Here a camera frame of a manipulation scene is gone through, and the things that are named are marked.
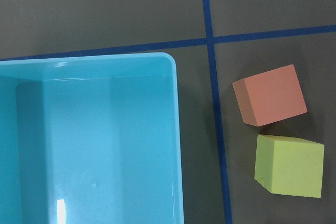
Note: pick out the orange foam block left side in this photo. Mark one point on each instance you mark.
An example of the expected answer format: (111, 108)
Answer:
(270, 96)

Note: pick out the yellow foam block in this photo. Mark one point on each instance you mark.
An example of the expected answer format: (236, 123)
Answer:
(289, 165)

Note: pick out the blue plastic bin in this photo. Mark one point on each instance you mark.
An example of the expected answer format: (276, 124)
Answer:
(91, 140)

